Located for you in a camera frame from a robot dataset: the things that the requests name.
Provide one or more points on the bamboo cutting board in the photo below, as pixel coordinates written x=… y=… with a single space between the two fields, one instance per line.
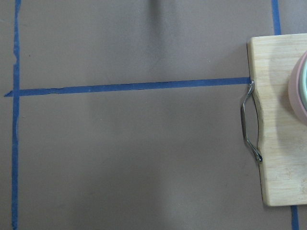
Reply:
x=281 y=149

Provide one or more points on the mint bowl on pink bowl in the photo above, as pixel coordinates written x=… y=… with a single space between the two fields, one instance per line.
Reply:
x=297 y=89

